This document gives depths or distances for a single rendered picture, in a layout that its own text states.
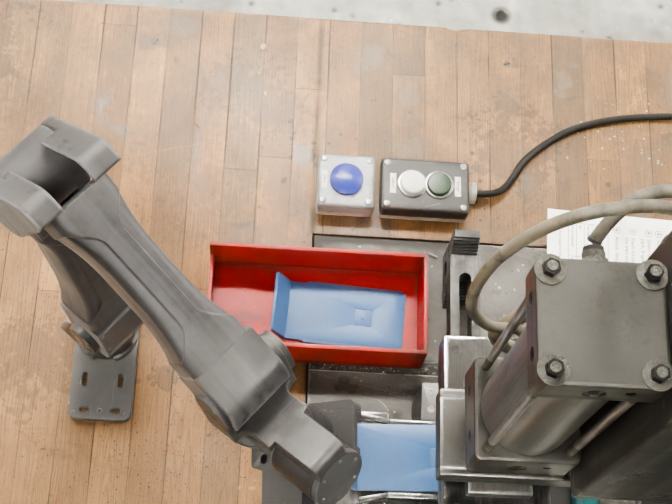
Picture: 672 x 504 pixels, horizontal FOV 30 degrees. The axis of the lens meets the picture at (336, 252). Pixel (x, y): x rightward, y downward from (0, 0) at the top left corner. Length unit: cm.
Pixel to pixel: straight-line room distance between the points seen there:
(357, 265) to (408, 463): 26
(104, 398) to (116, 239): 41
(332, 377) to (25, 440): 35
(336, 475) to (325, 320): 38
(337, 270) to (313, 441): 43
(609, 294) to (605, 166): 75
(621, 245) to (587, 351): 72
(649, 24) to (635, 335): 201
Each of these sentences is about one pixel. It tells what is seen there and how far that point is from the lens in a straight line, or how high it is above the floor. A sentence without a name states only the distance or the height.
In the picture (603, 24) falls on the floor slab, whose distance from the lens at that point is 280.
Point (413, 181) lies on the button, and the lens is 150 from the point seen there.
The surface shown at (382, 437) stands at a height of 99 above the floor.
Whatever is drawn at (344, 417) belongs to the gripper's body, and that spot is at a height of 110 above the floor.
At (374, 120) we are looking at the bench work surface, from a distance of 157.
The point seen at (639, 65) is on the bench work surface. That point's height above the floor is 90.
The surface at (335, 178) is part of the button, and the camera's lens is 149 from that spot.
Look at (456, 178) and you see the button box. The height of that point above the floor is 93.
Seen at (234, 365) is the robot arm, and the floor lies 126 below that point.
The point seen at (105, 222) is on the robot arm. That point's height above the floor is 133.
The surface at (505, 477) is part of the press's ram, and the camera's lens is 115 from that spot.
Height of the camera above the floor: 229
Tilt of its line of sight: 68 degrees down
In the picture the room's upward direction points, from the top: 11 degrees clockwise
